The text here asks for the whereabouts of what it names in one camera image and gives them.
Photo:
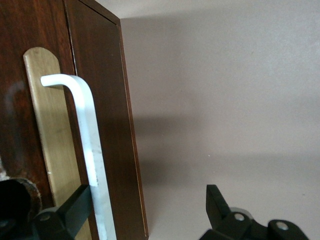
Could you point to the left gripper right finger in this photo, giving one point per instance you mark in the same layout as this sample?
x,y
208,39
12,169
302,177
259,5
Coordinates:
x,y
217,215

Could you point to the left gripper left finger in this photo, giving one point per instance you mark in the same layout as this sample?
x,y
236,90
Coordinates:
x,y
72,215

